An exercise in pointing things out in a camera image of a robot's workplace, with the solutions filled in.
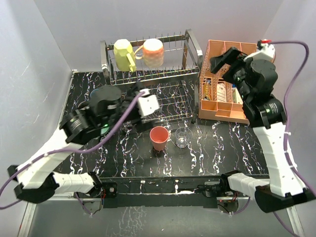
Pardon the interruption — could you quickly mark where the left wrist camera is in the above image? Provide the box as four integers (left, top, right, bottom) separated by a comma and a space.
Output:
137, 88, 159, 119

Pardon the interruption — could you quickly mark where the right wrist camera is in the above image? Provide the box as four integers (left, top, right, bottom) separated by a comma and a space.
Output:
243, 39, 275, 62

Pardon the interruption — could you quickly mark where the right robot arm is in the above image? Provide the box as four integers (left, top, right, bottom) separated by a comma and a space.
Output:
209, 47, 316, 213

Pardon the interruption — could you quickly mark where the yellow-green faceted mug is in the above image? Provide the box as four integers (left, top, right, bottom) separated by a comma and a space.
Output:
114, 39, 136, 73

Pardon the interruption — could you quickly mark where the green ceramic cup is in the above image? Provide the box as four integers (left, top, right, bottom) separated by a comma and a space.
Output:
100, 127, 110, 139

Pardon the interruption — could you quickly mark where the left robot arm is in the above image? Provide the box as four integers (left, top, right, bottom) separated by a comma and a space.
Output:
7, 82, 159, 204

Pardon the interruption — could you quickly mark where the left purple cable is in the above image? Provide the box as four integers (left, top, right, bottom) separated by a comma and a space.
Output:
0, 90, 146, 218

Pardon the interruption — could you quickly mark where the white red box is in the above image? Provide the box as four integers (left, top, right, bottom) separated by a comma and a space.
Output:
216, 83, 227, 102

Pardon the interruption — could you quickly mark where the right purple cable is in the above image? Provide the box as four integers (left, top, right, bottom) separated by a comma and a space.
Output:
219, 39, 316, 237

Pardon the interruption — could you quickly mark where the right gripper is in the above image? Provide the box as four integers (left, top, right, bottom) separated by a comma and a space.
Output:
210, 47, 253, 103

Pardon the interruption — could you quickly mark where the blue plastic cup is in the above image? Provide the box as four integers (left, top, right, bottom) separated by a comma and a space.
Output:
90, 88, 101, 98

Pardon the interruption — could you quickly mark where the metal two-tier dish rack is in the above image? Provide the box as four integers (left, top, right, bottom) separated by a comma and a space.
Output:
100, 29, 203, 125

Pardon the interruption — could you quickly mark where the aluminium frame rail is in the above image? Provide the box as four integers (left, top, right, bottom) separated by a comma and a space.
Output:
17, 179, 306, 237

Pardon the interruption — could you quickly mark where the pink plastic cup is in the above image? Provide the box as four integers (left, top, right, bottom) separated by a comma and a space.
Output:
150, 126, 169, 151

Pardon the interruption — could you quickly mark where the yellow patterned box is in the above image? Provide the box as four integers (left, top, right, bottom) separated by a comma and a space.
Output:
202, 79, 212, 101

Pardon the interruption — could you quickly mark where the purple cable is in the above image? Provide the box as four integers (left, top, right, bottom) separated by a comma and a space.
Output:
219, 39, 316, 237
0, 90, 146, 218

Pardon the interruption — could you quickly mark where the pink and cream mug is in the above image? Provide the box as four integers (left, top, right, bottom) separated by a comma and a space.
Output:
134, 39, 164, 69

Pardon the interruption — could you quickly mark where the clear glass cup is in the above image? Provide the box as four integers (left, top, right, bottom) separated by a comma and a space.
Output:
175, 127, 193, 148

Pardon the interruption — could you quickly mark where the orange plastic file organizer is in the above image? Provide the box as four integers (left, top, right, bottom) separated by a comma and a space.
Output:
198, 39, 276, 124

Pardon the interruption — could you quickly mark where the white green box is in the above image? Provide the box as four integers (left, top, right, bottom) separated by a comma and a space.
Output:
232, 87, 243, 104

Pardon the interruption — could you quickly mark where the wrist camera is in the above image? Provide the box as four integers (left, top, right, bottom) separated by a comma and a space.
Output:
137, 88, 159, 119
243, 39, 275, 62

